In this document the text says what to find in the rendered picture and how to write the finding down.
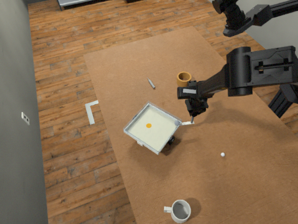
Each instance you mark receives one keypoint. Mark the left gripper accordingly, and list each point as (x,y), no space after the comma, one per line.
(196,106)

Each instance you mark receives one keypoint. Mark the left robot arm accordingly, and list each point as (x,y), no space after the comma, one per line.
(240,74)

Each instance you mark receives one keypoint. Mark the white mug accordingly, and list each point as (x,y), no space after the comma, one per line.
(179,211)

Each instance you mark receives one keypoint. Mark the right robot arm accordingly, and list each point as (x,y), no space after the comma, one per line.
(236,18)

